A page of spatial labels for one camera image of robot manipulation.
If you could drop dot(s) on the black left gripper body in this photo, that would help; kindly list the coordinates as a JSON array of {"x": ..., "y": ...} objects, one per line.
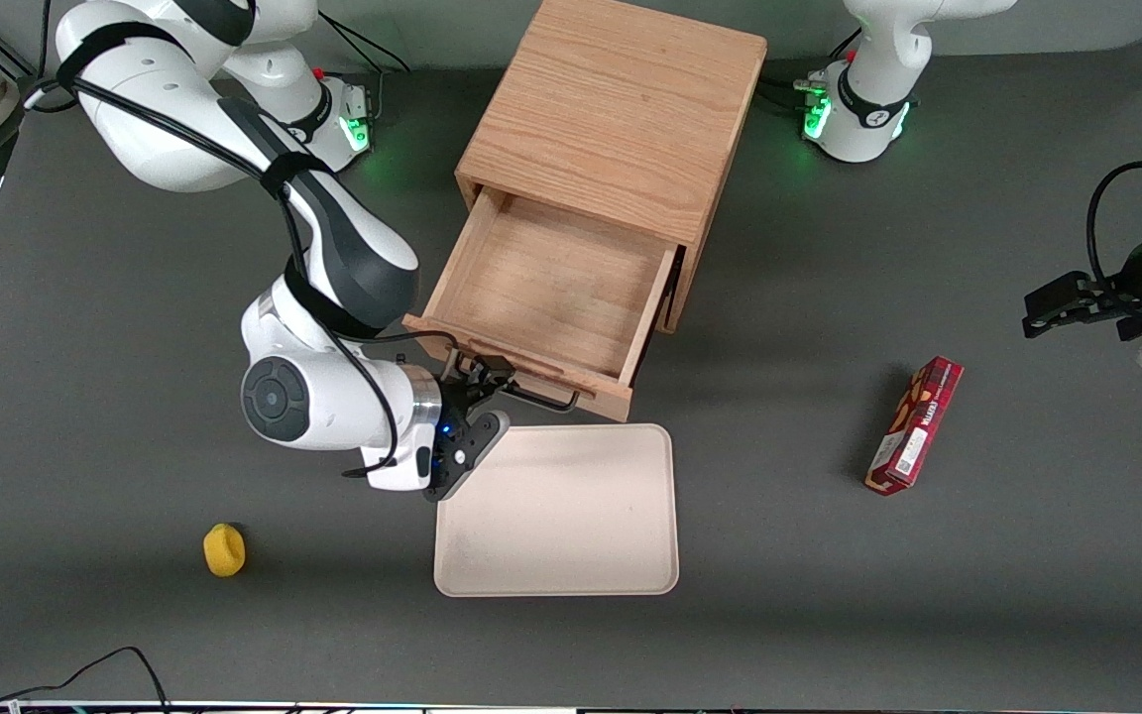
[{"x": 1129, "y": 281}]

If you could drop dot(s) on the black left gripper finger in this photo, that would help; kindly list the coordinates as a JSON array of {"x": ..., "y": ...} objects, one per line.
[
  {"x": 1062, "y": 290},
  {"x": 1077, "y": 319}
]

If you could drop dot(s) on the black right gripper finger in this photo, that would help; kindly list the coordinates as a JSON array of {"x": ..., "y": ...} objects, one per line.
[
  {"x": 490, "y": 397},
  {"x": 495, "y": 369}
]

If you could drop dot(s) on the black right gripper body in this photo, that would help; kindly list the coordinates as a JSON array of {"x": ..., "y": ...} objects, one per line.
[{"x": 452, "y": 404}]

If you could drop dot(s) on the wooden drawer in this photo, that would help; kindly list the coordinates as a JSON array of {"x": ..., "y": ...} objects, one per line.
[{"x": 551, "y": 288}]

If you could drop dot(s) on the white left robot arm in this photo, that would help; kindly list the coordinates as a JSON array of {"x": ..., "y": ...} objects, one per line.
[{"x": 873, "y": 109}]

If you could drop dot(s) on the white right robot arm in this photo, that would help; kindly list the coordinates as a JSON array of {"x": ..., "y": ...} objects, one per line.
[{"x": 333, "y": 407}]

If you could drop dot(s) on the wooden drawer cabinet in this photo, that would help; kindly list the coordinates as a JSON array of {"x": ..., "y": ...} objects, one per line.
[{"x": 621, "y": 109}]

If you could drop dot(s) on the beige rectangular tray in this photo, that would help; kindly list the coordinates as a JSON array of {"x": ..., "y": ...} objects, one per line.
[{"x": 556, "y": 526}]

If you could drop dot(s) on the red snack box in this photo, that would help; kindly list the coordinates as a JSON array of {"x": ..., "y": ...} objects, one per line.
[{"x": 913, "y": 431}]

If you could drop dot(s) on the yellow sponge toy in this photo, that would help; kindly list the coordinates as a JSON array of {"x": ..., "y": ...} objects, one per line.
[{"x": 224, "y": 550}]

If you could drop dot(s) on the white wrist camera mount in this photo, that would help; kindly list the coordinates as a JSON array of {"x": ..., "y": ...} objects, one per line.
[{"x": 398, "y": 471}]

